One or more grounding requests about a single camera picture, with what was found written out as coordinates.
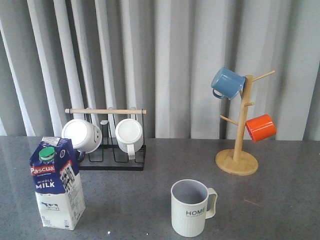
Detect wooden mug tree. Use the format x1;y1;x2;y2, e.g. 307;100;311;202
215;70;275;176

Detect white ribbed hanging mug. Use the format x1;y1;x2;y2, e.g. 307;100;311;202
115;118;143;160

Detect blue enamel mug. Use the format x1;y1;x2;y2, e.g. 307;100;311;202
211;67;246;100

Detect white smiley hanging mug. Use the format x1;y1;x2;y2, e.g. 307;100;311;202
61;119;103;162

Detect cream HOME mug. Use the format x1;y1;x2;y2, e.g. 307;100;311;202
170;179;218;237

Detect blue white milk carton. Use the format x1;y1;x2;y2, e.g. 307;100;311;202
29;136;86;230

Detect black rack with wooden bar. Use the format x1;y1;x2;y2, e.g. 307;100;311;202
64;107;147;171

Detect orange enamel mug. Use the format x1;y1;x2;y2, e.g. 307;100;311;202
246;114;277;142

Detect grey curtain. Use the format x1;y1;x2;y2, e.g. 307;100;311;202
0;0;320;141

